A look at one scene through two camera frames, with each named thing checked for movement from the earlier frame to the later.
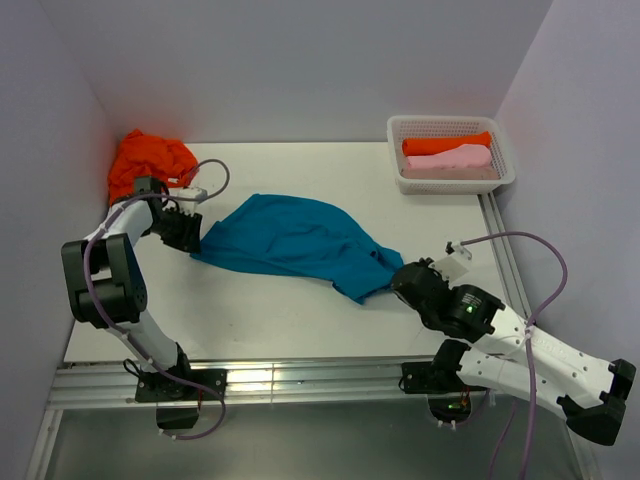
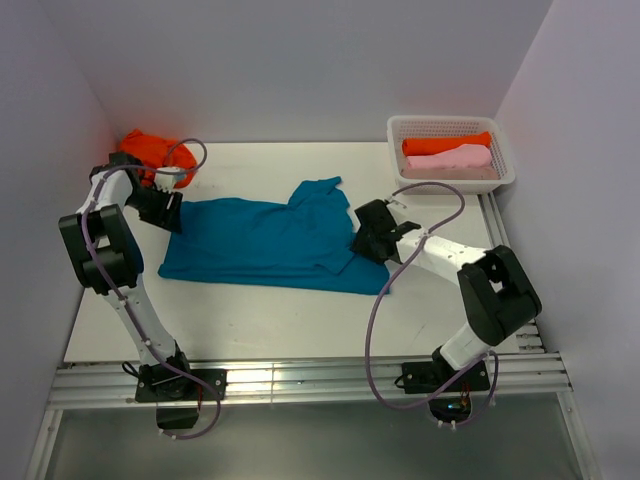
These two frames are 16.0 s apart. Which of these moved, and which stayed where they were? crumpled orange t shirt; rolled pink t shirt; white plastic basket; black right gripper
Moved: black right gripper
Stayed: crumpled orange t shirt; white plastic basket; rolled pink t shirt
